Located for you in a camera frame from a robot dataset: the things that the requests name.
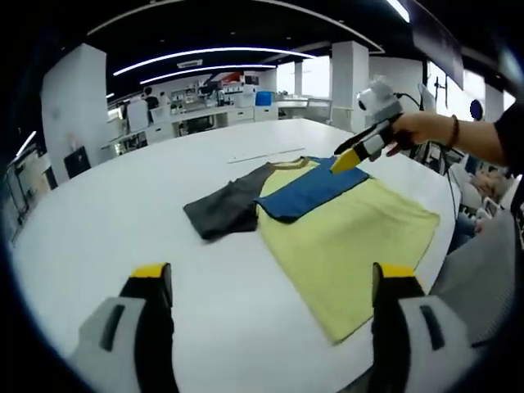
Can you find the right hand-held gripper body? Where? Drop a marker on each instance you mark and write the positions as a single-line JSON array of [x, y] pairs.
[[380, 102]]

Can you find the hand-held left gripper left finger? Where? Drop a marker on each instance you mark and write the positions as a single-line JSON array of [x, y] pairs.
[[139, 335]]

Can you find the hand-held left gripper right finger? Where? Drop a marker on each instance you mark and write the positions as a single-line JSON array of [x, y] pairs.
[[401, 335]]

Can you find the yellow blue grey garment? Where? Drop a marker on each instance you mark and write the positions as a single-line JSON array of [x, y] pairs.
[[348, 229]]

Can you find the person's right hand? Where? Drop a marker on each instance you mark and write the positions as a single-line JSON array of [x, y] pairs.
[[421, 129]]

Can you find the white square pillar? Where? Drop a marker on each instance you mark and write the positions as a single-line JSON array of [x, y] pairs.
[[73, 94], [348, 82]]

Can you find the bright window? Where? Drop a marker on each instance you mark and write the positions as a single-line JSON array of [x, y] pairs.
[[315, 78]]

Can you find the black hanging panel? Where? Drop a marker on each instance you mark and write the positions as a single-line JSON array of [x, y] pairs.
[[438, 45]]

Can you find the blue round sign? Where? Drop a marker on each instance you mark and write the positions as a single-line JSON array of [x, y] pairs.
[[477, 109]]

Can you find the blue container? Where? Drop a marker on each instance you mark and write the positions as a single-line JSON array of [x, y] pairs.
[[264, 99]]

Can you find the white lab counter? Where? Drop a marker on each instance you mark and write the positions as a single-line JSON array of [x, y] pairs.
[[221, 116]]

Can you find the black box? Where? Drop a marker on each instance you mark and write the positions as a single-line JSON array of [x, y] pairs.
[[77, 161]]

